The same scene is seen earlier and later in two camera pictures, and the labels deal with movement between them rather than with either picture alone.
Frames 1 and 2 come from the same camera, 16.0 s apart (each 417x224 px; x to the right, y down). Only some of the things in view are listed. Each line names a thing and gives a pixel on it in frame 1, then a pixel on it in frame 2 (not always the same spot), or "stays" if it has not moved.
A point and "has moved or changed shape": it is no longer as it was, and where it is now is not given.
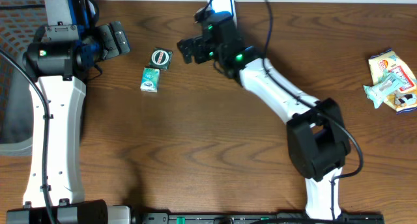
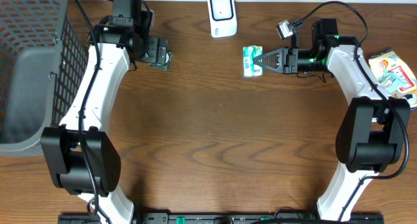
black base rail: [253, 218] stays
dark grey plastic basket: [22, 15] stays
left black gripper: [112, 49] to [155, 43]
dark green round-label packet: [161, 58] stays
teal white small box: [150, 79] has moved or changed shape
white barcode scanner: [222, 8] stays
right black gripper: [193, 44] to [280, 65]
